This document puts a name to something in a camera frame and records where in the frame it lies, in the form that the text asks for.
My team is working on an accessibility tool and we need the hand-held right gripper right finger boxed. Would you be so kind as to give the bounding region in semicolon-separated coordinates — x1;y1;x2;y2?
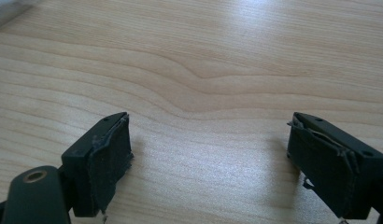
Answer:
286;111;383;220

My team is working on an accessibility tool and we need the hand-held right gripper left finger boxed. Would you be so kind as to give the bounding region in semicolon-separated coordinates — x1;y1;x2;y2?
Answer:
61;111;135;218

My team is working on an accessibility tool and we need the grey blurred object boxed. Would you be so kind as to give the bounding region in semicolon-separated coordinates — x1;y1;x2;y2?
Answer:
0;0;41;32

